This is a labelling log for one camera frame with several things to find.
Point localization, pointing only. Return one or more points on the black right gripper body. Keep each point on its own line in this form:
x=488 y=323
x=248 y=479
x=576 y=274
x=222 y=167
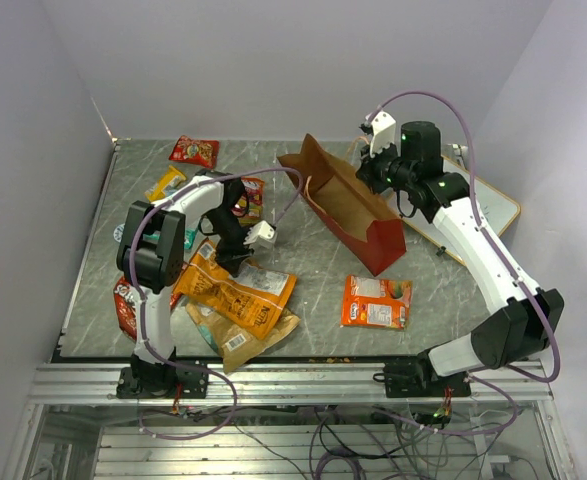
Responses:
x=378 y=167

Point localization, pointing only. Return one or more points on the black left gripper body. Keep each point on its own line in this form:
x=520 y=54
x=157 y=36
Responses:
x=233 y=236

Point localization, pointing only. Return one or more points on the orange Kettle chips bag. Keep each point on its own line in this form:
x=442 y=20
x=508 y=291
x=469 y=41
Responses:
x=254 y=299

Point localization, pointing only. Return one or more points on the red brown paper bag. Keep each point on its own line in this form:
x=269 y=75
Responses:
x=361 y=220

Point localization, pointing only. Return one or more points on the tan paper chips bag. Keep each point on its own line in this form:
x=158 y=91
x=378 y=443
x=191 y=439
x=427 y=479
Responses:
x=234 y=344

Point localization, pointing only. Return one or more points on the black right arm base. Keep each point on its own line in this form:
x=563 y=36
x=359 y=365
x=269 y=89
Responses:
x=415 y=377

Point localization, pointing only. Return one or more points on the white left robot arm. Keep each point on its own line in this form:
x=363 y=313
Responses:
x=151 y=256

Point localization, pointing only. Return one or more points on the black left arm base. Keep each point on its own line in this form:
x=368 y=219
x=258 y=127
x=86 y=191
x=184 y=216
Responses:
x=142 y=380

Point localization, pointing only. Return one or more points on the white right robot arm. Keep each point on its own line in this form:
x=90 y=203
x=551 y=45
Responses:
x=523 y=316

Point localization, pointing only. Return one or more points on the colourful fruit candy bag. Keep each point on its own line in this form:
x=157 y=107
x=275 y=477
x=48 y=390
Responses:
x=249 y=207

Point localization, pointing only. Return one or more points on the red chips bag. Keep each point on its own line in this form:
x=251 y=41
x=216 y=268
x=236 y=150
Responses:
x=125 y=300

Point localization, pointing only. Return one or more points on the teal snack packet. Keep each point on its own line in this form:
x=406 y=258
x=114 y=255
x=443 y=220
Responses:
x=189 y=238

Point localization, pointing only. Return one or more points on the yellow snack bar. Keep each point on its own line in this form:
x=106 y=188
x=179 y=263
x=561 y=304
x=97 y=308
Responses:
x=166 y=185

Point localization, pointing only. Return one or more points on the small red snack packet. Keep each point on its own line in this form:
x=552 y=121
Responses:
x=198 y=152

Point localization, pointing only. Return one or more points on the blue white round tin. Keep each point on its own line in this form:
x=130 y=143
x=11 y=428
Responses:
x=118 y=233

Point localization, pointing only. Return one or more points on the orange snack packet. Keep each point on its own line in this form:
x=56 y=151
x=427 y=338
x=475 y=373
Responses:
x=376 y=303

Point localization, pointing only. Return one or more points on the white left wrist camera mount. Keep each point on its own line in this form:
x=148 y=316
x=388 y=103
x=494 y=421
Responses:
x=262 y=234

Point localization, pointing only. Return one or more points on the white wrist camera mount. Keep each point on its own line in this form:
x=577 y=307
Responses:
x=262 y=234
x=383 y=132

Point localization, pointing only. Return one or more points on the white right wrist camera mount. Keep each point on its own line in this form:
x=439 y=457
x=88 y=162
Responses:
x=383 y=132

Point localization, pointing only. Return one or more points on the aluminium frame rails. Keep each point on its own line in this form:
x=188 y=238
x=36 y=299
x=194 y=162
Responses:
x=92 y=384

